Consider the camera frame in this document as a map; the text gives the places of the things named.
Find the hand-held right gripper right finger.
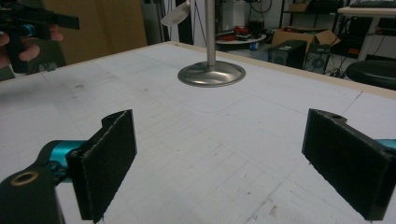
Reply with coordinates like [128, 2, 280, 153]
[301, 107, 396, 222]

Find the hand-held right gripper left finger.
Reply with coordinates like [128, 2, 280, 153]
[65, 108, 138, 224]

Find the brown wooden board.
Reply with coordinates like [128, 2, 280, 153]
[41, 0, 149, 66]

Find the black round stool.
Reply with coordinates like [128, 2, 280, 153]
[346, 59, 396, 91]

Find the black computer tower with fan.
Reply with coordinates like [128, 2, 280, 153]
[303, 43, 332, 75]

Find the wide open cardboard box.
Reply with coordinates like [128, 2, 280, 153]
[271, 27, 342, 49]

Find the metal stand with round base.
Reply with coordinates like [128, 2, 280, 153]
[177, 0, 247, 89]

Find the grey curved shade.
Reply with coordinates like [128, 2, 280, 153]
[160, 0, 191, 27]

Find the white desk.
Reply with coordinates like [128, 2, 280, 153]
[337, 7, 396, 62]

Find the black keyboard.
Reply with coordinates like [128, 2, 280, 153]
[349, 0, 396, 9]

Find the white round table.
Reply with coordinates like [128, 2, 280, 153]
[216, 34, 267, 46]

